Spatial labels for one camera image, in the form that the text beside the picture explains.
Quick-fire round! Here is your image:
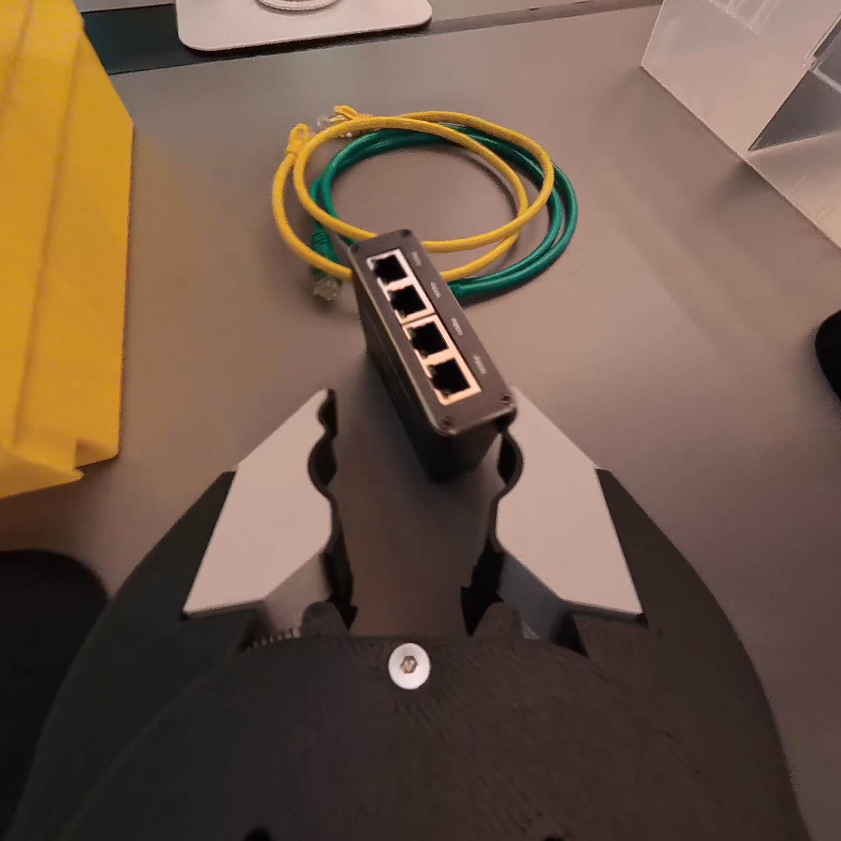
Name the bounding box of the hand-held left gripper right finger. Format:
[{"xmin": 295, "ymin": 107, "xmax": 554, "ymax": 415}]
[{"xmin": 463, "ymin": 386, "xmax": 643, "ymax": 638}]

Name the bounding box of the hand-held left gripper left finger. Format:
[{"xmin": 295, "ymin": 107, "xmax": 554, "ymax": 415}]
[{"xmin": 183, "ymin": 388, "xmax": 359, "ymax": 635}]

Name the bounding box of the black ethernet switch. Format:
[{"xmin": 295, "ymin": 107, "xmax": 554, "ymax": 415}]
[{"xmin": 346, "ymin": 229, "xmax": 519, "ymax": 484}]

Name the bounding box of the green ethernet cable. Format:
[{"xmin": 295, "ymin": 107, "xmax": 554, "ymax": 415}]
[{"xmin": 307, "ymin": 127, "xmax": 580, "ymax": 303}]

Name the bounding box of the yellow ethernet cable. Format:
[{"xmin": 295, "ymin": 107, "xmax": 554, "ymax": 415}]
[{"xmin": 271, "ymin": 104, "xmax": 555, "ymax": 281}]

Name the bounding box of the yellow plastic bin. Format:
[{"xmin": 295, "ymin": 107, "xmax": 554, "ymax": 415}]
[{"xmin": 0, "ymin": 0, "xmax": 135, "ymax": 502}]

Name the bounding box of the clear plastic bin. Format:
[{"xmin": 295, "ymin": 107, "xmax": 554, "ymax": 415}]
[{"xmin": 640, "ymin": 0, "xmax": 841, "ymax": 252}]

